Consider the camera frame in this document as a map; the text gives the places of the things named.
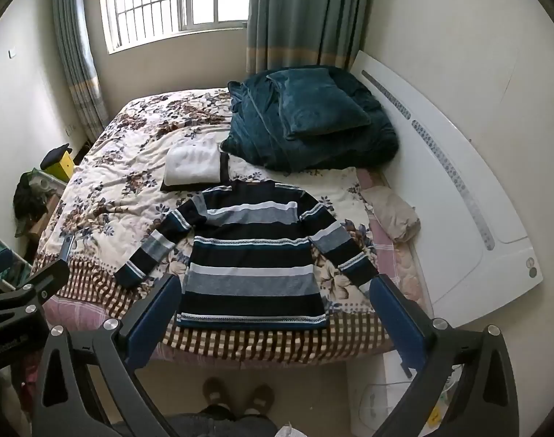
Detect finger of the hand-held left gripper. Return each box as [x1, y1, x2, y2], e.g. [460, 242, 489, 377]
[0, 245, 32, 300]
[0, 237, 74, 325]

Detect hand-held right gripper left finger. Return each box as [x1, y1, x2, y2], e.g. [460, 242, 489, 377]
[31, 274, 183, 437]

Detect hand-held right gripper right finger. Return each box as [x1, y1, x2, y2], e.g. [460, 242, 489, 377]
[369, 274, 520, 437]

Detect striped knit sweater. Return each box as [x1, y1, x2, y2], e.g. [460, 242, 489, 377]
[114, 181, 379, 331]

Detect cardboard box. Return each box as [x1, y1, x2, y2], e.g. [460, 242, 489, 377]
[28, 196, 61, 243]

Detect white bedside cabinet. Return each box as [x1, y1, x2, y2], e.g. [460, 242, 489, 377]
[347, 350, 464, 437]

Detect black bag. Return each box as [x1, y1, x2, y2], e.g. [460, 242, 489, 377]
[13, 177, 50, 233]

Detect beige pillow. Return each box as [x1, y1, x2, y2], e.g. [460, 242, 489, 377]
[360, 185, 421, 243]

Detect yellow box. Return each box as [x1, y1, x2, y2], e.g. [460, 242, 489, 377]
[53, 150, 74, 183]

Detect floral checked bed blanket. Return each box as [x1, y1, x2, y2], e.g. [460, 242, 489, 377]
[31, 87, 396, 365]

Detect black cap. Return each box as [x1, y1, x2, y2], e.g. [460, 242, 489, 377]
[40, 143, 73, 170]

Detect person's dark pants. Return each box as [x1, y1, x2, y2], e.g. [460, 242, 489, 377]
[161, 406, 278, 437]

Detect person's right brown slipper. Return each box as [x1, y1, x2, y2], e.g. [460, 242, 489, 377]
[249, 384, 276, 416]

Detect folded white cloth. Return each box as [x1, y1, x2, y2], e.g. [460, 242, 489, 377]
[163, 139, 220, 187]

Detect white bed headboard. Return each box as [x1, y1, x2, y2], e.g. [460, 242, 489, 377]
[350, 50, 544, 315]

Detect teal plush blanket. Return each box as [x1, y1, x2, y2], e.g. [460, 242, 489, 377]
[220, 66, 400, 174]

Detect narrow grey-blue curtain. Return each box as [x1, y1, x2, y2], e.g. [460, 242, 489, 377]
[51, 0, 111, 144]

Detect teal plush pillow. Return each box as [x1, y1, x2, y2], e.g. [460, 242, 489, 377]
[266, 67, 372, 141]

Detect wide grey-blue curtain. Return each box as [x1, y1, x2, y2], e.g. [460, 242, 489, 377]
[246, 0, 373, 76]

